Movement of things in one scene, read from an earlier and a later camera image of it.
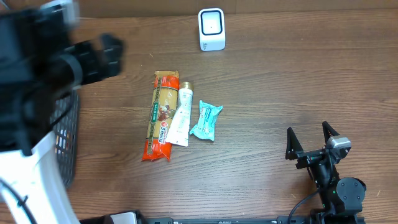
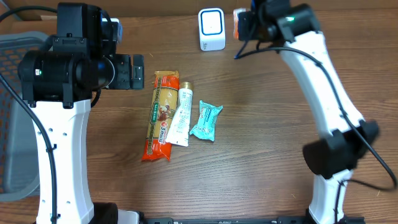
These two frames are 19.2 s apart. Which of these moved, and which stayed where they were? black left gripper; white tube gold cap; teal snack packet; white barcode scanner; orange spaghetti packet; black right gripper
Moved: black left gripper; black right gripper
Stayed: white barcode scanner; teal snack packet; white tube gold cap; orange spaghetti packet
